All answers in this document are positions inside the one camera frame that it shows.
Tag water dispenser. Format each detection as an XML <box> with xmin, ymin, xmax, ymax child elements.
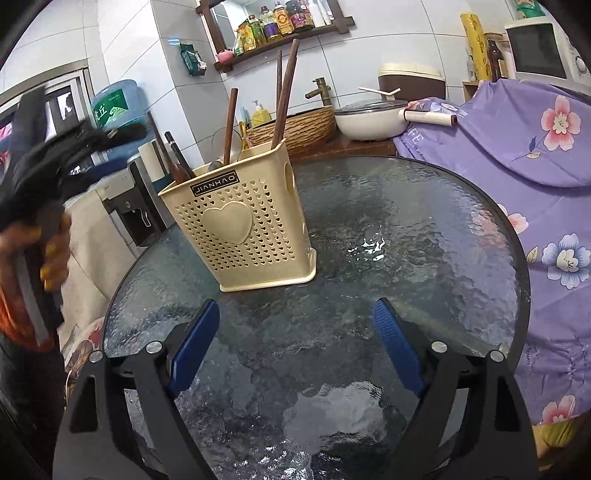
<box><xmin>96</xmin><ymin>155</ymin><xmax>173</xmax><ymax>249</ymax></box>

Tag cream perforated utensil holder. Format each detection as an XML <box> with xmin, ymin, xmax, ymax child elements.
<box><xmin>159</xmin><ymin>141</ymin><xmax>317</xmax><ymax>292</ymax></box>

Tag round glass table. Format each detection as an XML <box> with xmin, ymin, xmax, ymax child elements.
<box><xmin>103</xmin><ymin>157</ymin><xmax>530</xmax><ymax>479</ymax></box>

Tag person left hand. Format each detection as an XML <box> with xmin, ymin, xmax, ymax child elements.
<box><xmin>0</xmin><ymin>212</ymin><xmax>73</xmax><ymax>342</ymax></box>

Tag woven basin sink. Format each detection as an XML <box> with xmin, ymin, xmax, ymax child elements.
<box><xmin>246</xmin><ymin>106</ymin><xmax>337</xmax><ymax>156</ymax></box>

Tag yellow soap bottle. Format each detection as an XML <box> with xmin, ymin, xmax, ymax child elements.
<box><xmin>250</xmin><ymin>100</ymin><xmax>273</xmax><ymax>128</ymax></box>

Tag green instant noodle cups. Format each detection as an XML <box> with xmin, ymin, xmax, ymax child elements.
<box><xmin>515</xmin><ymin>0</ymin><xmax>545</xmax><ymax>19</ymax></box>

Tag wooden framed wall shelf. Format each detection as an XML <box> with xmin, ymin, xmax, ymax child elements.
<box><xmin>195</xmin><ymin>1</ymin><xmax>356</xmax><ymax>73</ymax></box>

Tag brown white rice cooker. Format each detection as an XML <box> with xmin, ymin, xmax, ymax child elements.
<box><xmin>378</xmin><ymin>62</ymin><xmax>447</xmax><ymax>101</ymax></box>

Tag yellow foil roll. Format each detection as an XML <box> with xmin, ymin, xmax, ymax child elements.
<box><xmin>460</xmin><ymin>12</ymin><xmax>493</xmax><ymax>81</ymax></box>

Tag brown wooden chopstick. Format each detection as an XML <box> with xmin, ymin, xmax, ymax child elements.
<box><xmin>276</xmin><ymin>50</ymin><xmax>283</xmax><ymax>114</ymax></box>
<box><xmin>271</xmin><ymin>39</ymin><xmax>301</xmax><ymax>149</ymax></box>
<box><xmin>222</xmin><ymin>88</ymin><xmax>238</xmax><ymax>165</ymax></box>

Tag translucent plastic spoon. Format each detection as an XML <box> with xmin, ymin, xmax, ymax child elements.
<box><xmin>208</xmin><ymin>128</ymin><xmax>242</xmax><ymax>171</ymax></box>

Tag white microwave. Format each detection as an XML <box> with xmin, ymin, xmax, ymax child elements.
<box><xmin>505</xmin><ymin>16</ymin><xmax>590</xmax><ymax>96</ymax></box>

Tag green wall packet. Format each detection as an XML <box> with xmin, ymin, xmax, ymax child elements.
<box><xmin>179</xmin><ymin>43</ymin><xmax>207</xmax><ymax>77</ymax></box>

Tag dark glass bottle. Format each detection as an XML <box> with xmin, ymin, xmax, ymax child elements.
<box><xmin>488</xmin><ymin>39</ymin><xmax>507</xmax><ymax>81</ymax></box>

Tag bronze faucet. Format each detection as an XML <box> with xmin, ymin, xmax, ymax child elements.
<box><xmin>304</xmin><ymin>77</ymin><xmax>332</xmax><ymax>107</ymax></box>

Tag purple floral cloth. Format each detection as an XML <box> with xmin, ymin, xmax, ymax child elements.
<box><xmin>394</xmin><ymin>80</ymin><xmax>590</xmax><ymax>424</ymax></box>

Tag cream frying pan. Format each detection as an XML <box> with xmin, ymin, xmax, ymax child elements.
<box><xmin>334</xmin><ymin>100</ymin><xmax>458</xmax><ymax>142</ymax></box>

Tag blue water jug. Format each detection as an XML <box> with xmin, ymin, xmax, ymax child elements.
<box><xmin>90</xmin><ymin>79</ymin><xmax>150</xmax><ymax>144</ymax></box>

